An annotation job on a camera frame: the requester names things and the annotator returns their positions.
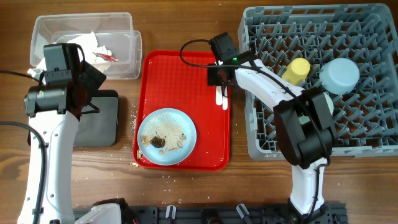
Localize white plastic spoon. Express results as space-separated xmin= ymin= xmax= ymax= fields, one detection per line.
xmin=215 ymin=86 xmax=223 ymax=106

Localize white plastic fork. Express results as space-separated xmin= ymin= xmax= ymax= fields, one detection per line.
xmin=222 ymin=88 xmax=228 ymax=111

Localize white crumpled paper in bin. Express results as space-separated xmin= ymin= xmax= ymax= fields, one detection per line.
xmin=27 ymin=30 xmax=113 ymax=78

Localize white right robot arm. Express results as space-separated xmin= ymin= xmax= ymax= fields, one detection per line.
xmin=207 ymin=53 xmax=337 ymax=223

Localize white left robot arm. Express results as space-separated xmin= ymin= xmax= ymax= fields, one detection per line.
xmin=17 ymin=62 xmax=119 ymax=223

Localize red plastic tray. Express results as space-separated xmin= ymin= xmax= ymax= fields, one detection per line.
xmin=136 ymin=50 xmax=231 ymax=171

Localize mint green bowl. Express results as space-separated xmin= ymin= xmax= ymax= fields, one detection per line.
xmin=298 ymin=92 xmax=334 ymax=124

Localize light blue dinner plate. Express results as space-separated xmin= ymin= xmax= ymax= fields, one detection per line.
xmin=137 ymin=108 xmax=197 ymax=166

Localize grey-blue dishwasher rack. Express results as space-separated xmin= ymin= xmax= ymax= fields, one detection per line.
xmin=238 ymin=4 xmax=397 ymax=157

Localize clear plastic bin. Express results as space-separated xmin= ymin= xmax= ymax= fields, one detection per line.
xmin=30 ymin=12 xmax=142 ymax=80

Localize light blue small saucer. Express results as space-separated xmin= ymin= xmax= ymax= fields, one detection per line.
xmin=319 ymin=58 xmax=360 ymax=95

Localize black rectangular tray bin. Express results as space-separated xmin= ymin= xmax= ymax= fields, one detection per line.
xmin=74 ymin=90 xmax=119 ymax=147

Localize yellow plastic cup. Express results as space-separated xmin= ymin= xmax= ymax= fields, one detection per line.
xmin=282 ymin=58 xmax=311 ymax=86

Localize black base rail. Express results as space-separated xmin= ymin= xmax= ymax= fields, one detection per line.
xmin=71 ymin=203 xmax=348 ymax=224

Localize red ketchup packet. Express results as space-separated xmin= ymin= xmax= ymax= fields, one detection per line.
xmin=93 ymin=52 xmax=119 ymax=62

